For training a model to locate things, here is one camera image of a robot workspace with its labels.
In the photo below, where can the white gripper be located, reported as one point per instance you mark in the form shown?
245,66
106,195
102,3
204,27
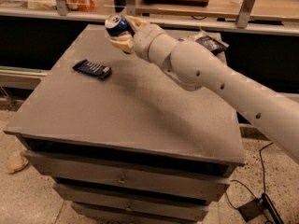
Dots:
142,43

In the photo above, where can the grey drawer cabinet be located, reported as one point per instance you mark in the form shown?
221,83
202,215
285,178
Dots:
134,147

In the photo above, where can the grey metal shelf rail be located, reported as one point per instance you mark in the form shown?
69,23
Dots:
272,17

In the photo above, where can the crumpled tan paper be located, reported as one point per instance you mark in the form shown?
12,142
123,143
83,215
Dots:
16,162

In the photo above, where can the blue pepsi can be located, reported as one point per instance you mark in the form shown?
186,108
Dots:
117,24

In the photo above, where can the blue rxbar blueberry bar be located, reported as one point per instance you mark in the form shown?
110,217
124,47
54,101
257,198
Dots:
96,70

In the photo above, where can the dark blue chip bag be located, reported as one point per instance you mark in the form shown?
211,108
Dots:
212,44

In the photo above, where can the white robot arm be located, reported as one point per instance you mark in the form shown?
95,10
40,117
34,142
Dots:
192,67

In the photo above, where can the black floor power box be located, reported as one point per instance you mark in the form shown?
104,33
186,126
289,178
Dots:
260,206

